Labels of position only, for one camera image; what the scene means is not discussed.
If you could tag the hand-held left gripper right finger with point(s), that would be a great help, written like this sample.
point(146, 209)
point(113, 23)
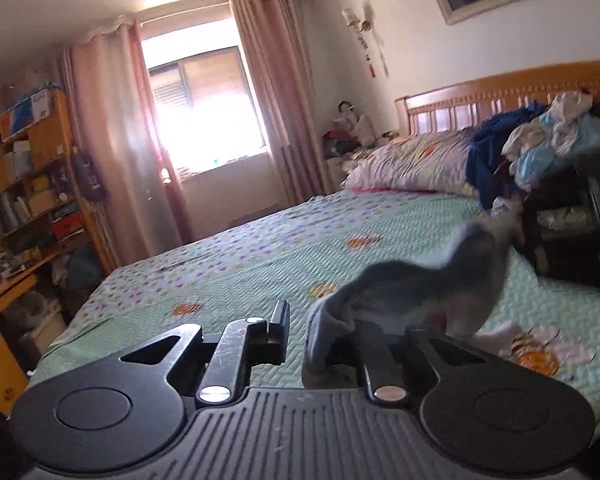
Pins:
point(375, 355)

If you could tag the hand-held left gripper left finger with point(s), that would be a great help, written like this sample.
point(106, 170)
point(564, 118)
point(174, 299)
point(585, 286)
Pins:
point(279, 332)

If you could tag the white star-print garment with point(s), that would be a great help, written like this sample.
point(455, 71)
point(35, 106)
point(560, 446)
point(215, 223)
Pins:
point(420, 285)

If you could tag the green quilted bee bedspread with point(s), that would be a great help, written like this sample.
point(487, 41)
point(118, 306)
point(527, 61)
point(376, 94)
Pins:
point(230, 270)

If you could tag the navy blue garment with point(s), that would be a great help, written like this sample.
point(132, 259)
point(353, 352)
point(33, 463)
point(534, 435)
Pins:
point(485, 160)

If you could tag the white grey-print garment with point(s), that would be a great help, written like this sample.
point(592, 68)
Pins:
point(570, 107)

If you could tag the bedside table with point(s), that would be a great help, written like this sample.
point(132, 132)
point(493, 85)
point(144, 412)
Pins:
point(336, 170)

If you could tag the wooden headboard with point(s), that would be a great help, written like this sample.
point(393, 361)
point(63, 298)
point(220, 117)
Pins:
point(480, 92)

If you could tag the floral pillow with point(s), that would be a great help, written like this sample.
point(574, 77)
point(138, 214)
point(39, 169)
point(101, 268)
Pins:
point(405, 162)

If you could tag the dark blue bag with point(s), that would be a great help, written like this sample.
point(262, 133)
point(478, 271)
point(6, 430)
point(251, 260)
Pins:
point(82, 270)

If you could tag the pink curtain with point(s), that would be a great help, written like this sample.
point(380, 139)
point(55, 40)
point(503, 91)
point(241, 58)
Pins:
point(280, 110)
point(115, 135)

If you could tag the white bin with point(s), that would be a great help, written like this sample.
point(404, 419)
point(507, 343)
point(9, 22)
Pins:
point(45, 330)

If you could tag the window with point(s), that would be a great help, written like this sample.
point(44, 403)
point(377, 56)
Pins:
point(205, 110)

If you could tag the black bag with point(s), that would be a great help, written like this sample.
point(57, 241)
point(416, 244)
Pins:
point(87, 180)

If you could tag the wooden desk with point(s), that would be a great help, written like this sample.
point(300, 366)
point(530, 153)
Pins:
point(0, 360)

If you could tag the wooden bookshelf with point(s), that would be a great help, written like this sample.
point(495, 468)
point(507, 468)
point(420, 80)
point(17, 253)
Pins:
point(45, 135)

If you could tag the blue and white box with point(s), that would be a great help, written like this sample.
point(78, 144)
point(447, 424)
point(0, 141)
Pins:
point(27, 110)

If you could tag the wall lamp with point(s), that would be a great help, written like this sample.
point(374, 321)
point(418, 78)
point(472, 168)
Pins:
point(352, 17)

